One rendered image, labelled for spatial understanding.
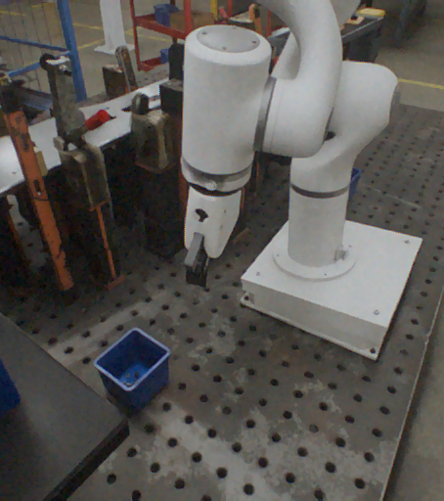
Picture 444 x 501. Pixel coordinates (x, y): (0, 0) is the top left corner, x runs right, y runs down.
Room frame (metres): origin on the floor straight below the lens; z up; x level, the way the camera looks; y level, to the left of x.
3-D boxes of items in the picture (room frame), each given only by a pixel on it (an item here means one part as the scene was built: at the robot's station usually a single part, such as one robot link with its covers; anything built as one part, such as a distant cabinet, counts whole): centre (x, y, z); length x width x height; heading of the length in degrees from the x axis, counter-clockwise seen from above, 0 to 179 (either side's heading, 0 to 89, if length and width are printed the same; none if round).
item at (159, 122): (0.91, 0.15, 0.88); 0.11 x 0.09 x 0.37; 52
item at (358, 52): (1.44, -0.44, 0.92); 0.08 x 0.08 x 0.44; 52
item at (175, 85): (0.95, 0.09, 0.91); 0.07 x 0.05 x 0.42; 52
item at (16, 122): (0.71, 0.35, 0.95); 0.03 x 0.01 x 0.50; 142
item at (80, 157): (0.79, 0.28, 0.88); 0.07 x 0.06 x 0.35; 52
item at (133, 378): (0.49, 0.16, 0.74); 0.11 x 0.10 x 0.09; 142
